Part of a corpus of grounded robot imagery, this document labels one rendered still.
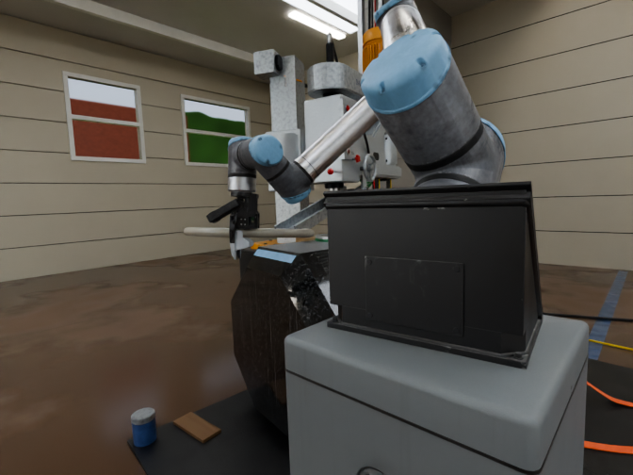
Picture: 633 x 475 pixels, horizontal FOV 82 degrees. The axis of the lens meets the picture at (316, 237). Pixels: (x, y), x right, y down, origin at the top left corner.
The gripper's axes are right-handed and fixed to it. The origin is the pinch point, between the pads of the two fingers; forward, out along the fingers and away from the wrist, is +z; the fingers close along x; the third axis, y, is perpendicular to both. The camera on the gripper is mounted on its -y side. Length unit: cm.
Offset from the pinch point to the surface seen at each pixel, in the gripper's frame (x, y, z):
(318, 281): 27.2, 26.2, 12.4
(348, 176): 69, 39, -34
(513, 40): 459, 294, -288
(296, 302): 24.3, 17.7, 20.3
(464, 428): -74, 48, 13
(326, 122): 66, 27, -60
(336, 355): -62, 33, 9
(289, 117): 135, 0, -82
